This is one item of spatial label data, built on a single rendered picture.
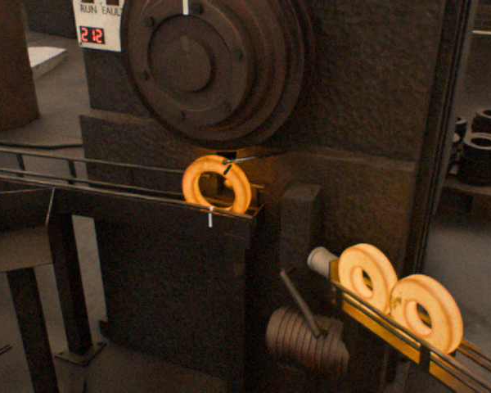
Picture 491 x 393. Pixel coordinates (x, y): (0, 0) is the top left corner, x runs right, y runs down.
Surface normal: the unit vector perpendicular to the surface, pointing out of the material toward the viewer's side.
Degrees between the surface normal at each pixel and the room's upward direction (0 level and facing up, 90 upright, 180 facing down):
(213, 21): 90
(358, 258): 90
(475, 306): 0
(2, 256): 5
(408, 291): 90
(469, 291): 0
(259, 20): 59
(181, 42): 90
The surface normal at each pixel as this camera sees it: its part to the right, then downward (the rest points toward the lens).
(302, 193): 0.00, -0.88
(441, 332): -0.86, 0.25
